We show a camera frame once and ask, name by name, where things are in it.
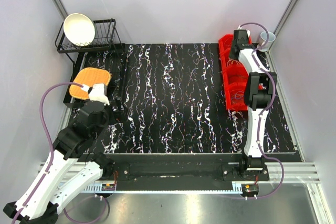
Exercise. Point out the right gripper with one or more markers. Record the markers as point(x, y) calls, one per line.
point(231, 56)

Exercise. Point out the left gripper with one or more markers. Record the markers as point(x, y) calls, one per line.
point(122, 108)

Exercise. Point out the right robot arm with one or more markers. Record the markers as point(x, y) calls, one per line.
point(259, 96)

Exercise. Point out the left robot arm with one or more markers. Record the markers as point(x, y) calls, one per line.
point(46, 198)

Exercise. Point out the red compartment bin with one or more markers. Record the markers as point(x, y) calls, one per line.
point(234, 76)

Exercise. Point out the white mug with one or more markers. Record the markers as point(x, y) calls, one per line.
point(265, 41)

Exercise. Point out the yellow woven basket tray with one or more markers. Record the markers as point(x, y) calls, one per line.
point(88, 77)

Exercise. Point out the white bowl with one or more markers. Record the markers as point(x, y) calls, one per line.
point(79, 29)

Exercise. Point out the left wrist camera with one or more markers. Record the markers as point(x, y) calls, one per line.
point(98, 92)

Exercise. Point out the black wire dish rack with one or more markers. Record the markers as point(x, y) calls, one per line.
point(105, 52)

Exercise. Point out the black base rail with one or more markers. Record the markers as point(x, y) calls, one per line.
point(180, 173)

